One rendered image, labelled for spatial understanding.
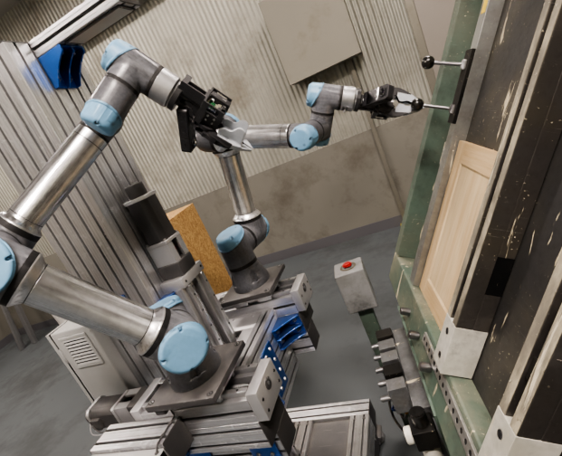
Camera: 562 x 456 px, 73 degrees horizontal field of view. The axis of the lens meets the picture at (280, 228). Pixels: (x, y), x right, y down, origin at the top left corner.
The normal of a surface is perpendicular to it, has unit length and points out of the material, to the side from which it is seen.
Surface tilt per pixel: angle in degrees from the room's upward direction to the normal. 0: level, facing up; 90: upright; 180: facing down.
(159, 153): 90
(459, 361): 90
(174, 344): 96
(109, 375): 90
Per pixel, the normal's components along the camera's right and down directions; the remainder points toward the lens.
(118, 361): 0.89, -0.29
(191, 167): -0.25, 0.37
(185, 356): 0.55, 0.12
